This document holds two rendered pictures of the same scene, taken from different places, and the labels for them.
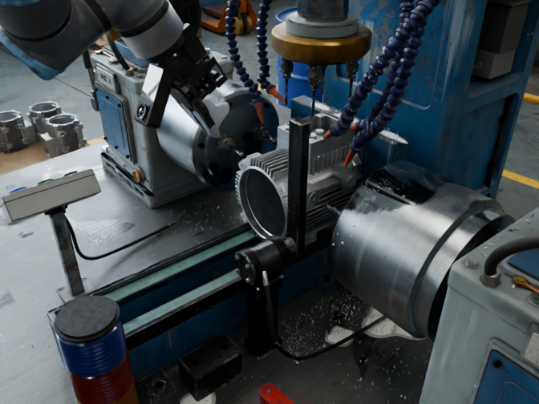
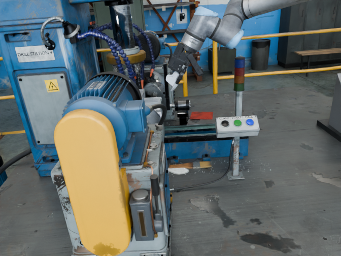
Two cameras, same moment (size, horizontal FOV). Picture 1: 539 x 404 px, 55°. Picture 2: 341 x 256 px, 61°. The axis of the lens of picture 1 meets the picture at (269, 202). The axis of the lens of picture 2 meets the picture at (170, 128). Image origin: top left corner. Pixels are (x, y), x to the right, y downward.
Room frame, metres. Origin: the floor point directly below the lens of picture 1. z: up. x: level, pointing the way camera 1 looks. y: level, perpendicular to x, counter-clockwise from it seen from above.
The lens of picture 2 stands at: (1.84, 0.94, 1.55)
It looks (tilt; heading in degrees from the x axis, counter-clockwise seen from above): 24 degrees down; 222
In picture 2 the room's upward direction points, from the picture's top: 5 degrees counter-clockwise
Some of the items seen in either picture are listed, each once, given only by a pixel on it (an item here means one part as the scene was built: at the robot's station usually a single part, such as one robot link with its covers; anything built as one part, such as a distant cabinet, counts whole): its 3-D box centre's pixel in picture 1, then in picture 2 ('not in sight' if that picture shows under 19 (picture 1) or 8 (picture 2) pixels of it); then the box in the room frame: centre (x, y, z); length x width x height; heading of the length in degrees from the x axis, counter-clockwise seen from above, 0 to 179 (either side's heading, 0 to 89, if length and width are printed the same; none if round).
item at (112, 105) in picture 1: (162, 114); (122, 195); (1.39, 0.31, 0.99); 0.35 x 0.31 x 0.37; 39
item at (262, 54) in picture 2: not in sight; (260, 54); (-4.14, -1.67, 0.30); 0.39 x 0.39 x 0.60
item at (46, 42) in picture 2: not in sight; (59, 34); (1.26, -0.10, 1.46); 0.18 x 0.11 x 0.13; 129
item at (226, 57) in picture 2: not in sight; (222, 53); (-3.50, -2.22, 0.41); 0.52 x 0.47 x 0.82; 134
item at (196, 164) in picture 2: not in sight; (190, 165); (0.90, 0.20, 0.80); 0.21 x 0.05 x 0.01; 130
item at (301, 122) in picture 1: (296, 191); (167, 87); (0.74, -0.05, 1.12); 0.04 x 0.03 x 0.26; 129
